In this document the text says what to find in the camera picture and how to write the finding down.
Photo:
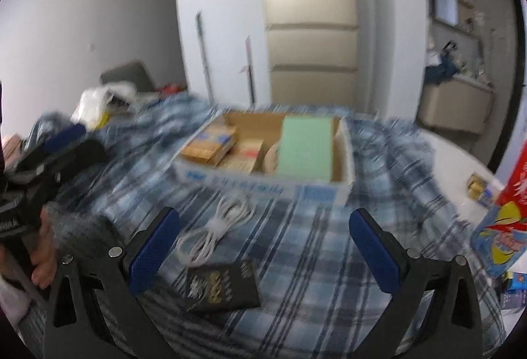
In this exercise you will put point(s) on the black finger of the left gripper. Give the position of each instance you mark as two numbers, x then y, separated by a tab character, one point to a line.
64	138

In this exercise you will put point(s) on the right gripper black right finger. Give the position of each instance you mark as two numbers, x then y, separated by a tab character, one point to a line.
434	310

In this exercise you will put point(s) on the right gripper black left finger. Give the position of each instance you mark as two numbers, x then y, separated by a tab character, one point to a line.
75	326

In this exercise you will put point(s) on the gold blue cigarette pack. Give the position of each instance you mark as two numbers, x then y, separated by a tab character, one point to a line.
210	145

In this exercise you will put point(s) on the red beige cigarette pack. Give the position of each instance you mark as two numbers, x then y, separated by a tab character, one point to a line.
245	156

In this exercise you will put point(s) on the round beige slotted disc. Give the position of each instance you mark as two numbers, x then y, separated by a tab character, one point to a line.
271	158

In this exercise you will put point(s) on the green paper card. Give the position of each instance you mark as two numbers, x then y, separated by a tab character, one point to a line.
306	148

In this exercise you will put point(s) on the person's left hand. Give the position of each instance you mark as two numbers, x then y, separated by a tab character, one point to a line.
43	257

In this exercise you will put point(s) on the white yellow plastic bag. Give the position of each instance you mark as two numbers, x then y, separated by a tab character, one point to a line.
98	105

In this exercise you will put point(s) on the dark purple small box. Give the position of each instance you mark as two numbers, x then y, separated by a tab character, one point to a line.
512	290

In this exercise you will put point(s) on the grey chair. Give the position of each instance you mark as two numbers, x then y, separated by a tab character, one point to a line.
133	72

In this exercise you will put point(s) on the red ice tea bottle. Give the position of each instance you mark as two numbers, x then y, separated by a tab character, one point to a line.
500	238

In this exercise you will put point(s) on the black gold packet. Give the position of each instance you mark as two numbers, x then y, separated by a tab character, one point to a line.
222	288

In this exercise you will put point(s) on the red object on floor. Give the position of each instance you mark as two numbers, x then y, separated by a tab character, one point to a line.
172	89

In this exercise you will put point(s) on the blue plaid cloth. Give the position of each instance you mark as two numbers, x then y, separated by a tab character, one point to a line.
319	297

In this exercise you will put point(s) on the small gold blue box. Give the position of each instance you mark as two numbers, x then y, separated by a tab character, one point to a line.
482	191

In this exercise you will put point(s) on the white cardboard tray box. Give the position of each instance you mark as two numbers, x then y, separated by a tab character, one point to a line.
267	126

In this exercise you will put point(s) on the beige sink cabinet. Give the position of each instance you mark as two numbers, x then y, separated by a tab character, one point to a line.
459	104

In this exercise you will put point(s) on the dark blue cloth on counter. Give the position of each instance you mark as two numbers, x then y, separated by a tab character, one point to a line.
439	68

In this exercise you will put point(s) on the gold three-door refrigerator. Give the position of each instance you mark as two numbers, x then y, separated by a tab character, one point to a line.
312	48

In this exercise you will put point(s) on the grey mop handle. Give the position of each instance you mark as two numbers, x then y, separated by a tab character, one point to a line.
204	59

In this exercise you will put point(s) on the dark broom handle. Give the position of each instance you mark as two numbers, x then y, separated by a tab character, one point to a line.
248	69

